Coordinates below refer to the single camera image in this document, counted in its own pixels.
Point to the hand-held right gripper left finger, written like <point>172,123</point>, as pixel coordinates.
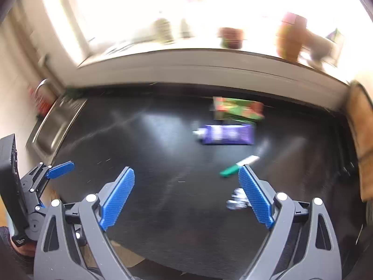
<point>118,198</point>

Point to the small wooden cutting board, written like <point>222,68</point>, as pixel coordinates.
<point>362,140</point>

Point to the jar of red spice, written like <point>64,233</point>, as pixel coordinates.
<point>231,38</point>

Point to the white dish soap bottle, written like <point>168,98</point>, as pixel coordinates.
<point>163,29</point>

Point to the white plastic wall fitting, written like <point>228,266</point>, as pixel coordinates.
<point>43,61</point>

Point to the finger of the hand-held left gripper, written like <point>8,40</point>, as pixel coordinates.
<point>37,210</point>
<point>59,169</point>

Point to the chrome faucet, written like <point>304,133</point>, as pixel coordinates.
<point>38,89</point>

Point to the white stone mortar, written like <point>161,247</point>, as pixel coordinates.
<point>319,49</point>

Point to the red patterned packet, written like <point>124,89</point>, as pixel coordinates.
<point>40,105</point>

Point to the green and white marker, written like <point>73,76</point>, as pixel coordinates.
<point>233,169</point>

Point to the dark pestle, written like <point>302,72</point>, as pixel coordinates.
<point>333,36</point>

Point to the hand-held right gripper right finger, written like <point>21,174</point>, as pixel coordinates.
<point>256,198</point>

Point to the wooden utensil holder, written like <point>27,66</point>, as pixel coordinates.
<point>291,40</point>

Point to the silver foil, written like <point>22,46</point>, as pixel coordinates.
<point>236,202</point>

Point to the green juice carton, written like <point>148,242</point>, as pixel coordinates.
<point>237,109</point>

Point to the person's left hand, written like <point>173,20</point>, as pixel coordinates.
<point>25,250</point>

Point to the steel sink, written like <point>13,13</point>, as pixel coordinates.
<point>52,128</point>

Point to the purple tube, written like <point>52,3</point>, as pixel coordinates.
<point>227,134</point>

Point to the person's left forearm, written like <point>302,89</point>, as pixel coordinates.
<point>7,248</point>

